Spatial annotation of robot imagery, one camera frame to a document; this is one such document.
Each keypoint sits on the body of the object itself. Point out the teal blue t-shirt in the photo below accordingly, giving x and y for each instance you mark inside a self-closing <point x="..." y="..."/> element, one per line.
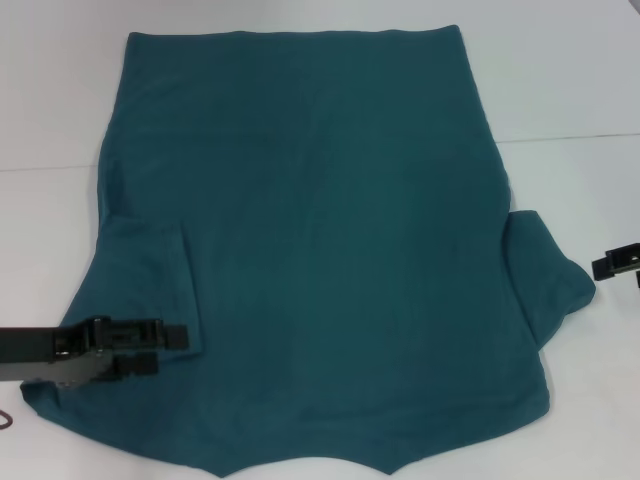
<point x="325" y="200"/>

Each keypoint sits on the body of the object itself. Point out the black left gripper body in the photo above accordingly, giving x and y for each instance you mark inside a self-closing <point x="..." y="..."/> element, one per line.
<point x="30" y="350"/>

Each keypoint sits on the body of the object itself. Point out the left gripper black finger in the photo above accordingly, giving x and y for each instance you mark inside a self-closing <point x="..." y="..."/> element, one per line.
<point x="177" y="336"/>
<point x="142" y="363"/>

